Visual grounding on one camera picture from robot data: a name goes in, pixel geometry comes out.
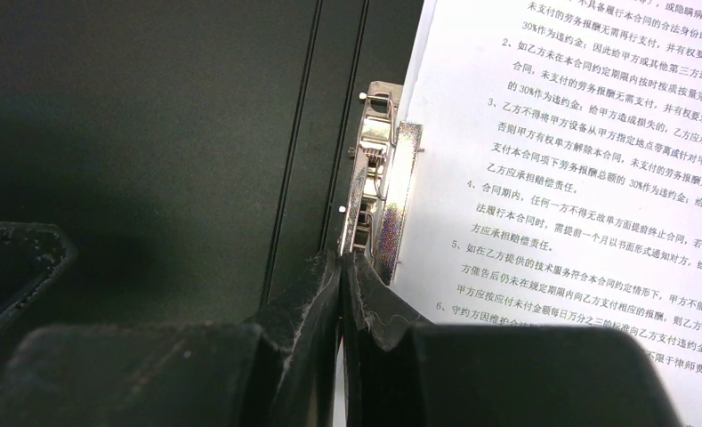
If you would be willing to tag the white folder with black inside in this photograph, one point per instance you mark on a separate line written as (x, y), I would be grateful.
(195, 152)

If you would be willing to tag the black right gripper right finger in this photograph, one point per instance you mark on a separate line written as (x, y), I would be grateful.
(403, 370)

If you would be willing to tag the metal folder clip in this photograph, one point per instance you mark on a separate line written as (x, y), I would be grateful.
(383, 163)

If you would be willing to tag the white paper sheet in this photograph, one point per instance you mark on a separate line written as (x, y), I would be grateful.
(560, 173)

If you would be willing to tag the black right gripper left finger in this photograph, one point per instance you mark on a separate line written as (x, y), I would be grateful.
(276, 368)

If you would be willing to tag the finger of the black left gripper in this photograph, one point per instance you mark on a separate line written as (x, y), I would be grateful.
(32, 257)

